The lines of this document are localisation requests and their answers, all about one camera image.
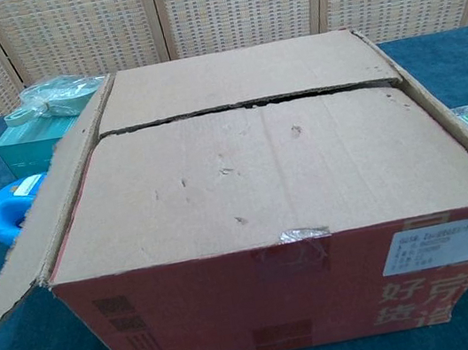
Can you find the woven folding screen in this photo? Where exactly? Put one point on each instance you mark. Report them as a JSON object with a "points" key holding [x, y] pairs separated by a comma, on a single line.
{"points": [[232, 4]]}

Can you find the blue pump detergent bottle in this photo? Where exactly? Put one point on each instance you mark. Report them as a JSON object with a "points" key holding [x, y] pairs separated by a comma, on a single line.
{"points": [[1, 209]]}

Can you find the green scoop in plastic bag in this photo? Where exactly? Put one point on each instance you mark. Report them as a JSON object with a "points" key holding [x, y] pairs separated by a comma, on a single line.
{"points": [[59, 96]]}

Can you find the teal boxed item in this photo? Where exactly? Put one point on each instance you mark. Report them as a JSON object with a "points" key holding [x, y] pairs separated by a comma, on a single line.
{"points": [[31, 146]]}

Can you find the red taped cardboard box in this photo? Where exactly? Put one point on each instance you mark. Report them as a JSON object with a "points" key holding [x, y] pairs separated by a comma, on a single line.
{"points": [[238, 174]]}

